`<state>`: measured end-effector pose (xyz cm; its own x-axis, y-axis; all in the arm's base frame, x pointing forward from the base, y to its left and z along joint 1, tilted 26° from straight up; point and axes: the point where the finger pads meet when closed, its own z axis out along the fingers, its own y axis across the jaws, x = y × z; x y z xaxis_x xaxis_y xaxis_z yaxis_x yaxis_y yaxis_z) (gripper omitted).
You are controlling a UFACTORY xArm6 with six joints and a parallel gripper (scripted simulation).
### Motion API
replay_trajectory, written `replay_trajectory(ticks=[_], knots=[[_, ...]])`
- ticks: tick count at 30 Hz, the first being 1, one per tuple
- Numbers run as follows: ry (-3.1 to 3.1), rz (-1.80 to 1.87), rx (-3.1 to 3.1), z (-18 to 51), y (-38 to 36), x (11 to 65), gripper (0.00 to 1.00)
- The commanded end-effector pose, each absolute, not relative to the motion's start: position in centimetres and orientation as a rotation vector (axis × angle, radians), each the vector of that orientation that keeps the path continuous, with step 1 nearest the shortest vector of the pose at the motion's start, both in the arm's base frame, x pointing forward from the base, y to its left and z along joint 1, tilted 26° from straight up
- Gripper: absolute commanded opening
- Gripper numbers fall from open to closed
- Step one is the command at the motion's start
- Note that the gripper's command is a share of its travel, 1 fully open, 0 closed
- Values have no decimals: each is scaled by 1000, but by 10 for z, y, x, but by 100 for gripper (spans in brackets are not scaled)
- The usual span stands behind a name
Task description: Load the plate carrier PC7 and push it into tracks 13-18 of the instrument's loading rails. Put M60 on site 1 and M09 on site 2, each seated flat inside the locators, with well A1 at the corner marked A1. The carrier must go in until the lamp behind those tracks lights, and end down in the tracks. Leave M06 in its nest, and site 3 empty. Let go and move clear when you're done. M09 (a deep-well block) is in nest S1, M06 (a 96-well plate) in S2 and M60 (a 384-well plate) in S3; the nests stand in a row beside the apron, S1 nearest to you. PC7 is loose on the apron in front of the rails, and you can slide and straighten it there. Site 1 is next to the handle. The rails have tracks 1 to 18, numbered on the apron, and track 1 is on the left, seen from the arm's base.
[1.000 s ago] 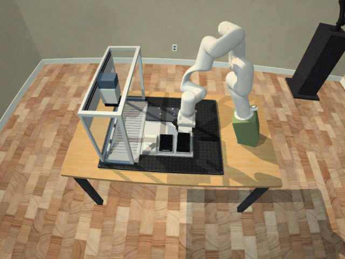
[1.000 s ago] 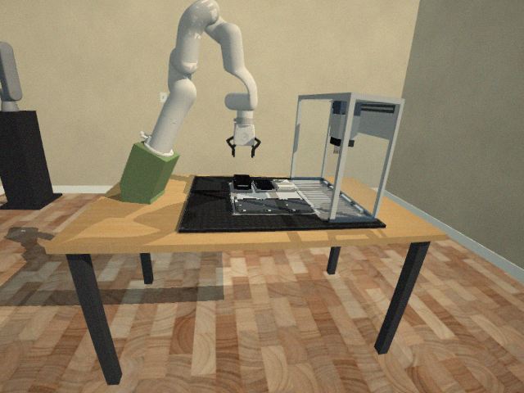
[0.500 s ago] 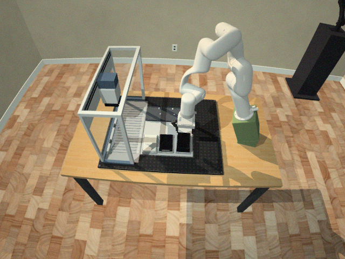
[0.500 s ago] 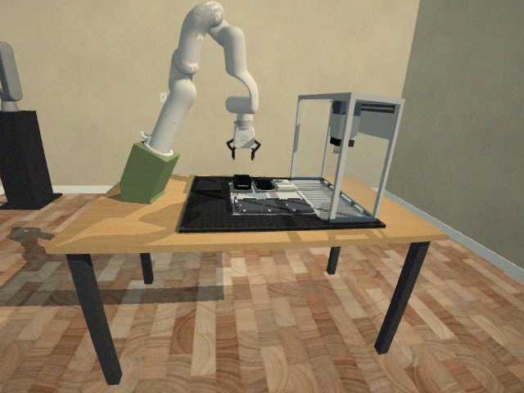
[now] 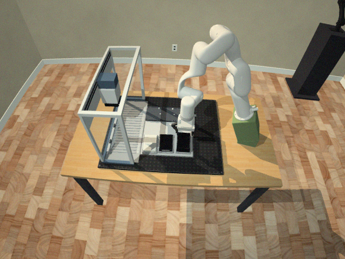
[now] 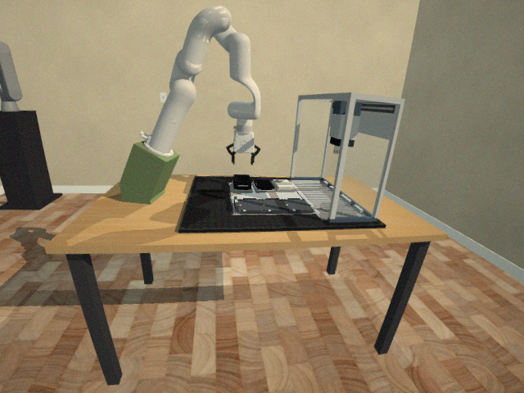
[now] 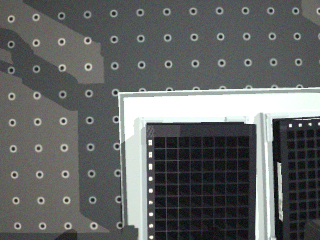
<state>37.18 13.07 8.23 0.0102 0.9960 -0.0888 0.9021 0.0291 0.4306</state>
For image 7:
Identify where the black well plate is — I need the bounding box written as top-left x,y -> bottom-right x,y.
272,116 -> 320,240

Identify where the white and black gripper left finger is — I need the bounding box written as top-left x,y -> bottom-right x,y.
120,225 -> 139,240

